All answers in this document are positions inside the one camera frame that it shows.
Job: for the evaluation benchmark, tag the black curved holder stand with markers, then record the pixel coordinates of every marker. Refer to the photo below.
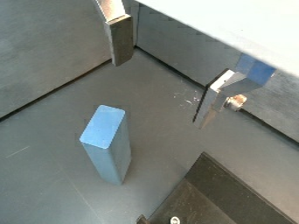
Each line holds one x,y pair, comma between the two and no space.
212,196

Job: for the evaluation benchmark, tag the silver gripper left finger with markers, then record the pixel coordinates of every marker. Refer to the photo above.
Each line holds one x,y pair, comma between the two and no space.
119,29

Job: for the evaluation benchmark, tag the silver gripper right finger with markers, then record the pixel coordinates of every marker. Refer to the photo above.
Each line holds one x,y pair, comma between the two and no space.
224,91

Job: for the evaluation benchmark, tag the light blue rectangular block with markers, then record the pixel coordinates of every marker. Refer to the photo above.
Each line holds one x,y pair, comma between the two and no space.
105,142

